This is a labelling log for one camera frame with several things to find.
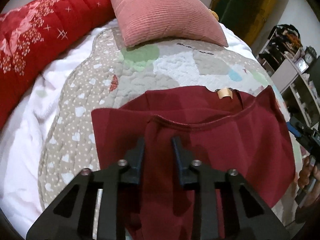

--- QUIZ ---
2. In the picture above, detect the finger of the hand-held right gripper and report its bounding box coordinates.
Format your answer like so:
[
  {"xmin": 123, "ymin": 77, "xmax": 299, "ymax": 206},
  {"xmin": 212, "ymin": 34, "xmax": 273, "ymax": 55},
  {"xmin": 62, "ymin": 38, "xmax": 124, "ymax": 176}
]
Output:
[{"xmin": 287, "ymin": 120, "xmax": 309, "ymax": 139}]

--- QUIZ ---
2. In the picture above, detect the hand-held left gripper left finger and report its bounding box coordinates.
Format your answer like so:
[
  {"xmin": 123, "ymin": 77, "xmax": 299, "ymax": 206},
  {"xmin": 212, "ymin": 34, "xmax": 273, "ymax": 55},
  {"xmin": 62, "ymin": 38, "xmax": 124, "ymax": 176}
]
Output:
[{"xmin": 26, "ymin": 136, "xmax": 147, "ymax": 240}]

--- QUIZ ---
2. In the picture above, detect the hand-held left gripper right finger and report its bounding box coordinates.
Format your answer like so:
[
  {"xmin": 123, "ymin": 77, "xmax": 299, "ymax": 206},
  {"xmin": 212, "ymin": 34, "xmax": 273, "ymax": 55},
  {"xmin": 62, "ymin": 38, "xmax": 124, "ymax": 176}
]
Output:
[{"xmin": 171, "ymin": 136, "xmax": 292, "ymax": 240}]

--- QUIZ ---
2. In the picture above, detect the maroon sweatshirt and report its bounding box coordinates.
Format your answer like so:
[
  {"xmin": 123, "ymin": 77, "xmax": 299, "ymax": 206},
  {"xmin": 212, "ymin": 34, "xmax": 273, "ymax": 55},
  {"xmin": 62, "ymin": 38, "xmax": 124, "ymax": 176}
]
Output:
[{"xmin": 91, "ymin": 85, "xmax": 297, "ymax": 240}]

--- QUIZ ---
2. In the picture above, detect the person's right hand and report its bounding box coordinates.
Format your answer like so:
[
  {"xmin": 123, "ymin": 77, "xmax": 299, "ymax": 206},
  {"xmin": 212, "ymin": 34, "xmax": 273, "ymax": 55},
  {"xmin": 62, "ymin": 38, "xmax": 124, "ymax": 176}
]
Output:
[{"xmin": 297, "ymin": 156, "xmax": 320, "ymax": 189}]

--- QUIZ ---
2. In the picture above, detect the grey shelf unit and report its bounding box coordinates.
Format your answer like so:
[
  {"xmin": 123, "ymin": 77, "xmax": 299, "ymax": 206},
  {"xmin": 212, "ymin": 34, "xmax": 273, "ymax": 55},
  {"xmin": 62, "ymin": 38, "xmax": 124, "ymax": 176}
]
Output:
[{"xmin": 257, "ymin": 24, "xmax": 320, "ymax": 130}]

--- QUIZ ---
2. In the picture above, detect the quilted patterned bedspread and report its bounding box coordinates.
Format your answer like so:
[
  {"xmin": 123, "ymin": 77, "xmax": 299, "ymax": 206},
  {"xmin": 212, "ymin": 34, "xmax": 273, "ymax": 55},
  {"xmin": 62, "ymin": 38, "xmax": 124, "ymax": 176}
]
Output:
[{"xmin": 37, "ymin": 26, "xmax": 310, "ymax": 230}]

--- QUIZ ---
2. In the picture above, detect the black bag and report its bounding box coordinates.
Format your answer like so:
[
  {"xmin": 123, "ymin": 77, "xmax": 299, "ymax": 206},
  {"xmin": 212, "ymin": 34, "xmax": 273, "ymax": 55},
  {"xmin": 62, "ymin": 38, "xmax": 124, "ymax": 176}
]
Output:
[{"xmin": 269, "ymin": 24, "xmax": 300, "ymax": 53}]

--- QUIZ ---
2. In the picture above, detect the white fleece blanket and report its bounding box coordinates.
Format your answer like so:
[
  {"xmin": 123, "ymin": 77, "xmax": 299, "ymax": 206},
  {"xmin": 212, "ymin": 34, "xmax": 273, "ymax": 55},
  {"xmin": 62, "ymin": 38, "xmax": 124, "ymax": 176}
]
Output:
[{"xmin": 0, "ymin": 17, "xmax": 100, "ymax": 233}]

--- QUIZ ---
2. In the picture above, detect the green and yellow door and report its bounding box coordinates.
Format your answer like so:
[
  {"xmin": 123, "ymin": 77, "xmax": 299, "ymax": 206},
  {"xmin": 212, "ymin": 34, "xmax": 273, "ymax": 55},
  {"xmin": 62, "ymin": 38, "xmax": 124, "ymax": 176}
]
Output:
[{"xmin": 210, "ymin": 0, "xmax": 288, "ymax": 48}]

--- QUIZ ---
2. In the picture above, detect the red floral quilt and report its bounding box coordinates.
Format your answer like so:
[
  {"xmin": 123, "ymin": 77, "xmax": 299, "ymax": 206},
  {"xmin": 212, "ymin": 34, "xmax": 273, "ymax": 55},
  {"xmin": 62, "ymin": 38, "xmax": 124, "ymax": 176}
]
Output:
[{"xmin": 0, "ymin": 0, "xmax": 117, "ymax": 128}]

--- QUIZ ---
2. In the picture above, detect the pink corduroy pillow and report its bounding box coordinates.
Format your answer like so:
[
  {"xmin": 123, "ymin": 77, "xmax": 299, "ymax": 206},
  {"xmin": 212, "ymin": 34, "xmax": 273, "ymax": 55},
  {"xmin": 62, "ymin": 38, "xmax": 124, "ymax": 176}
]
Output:
[{"xmin": 102, "ymin": 0, "xmax": 229, "ymax": 48}]

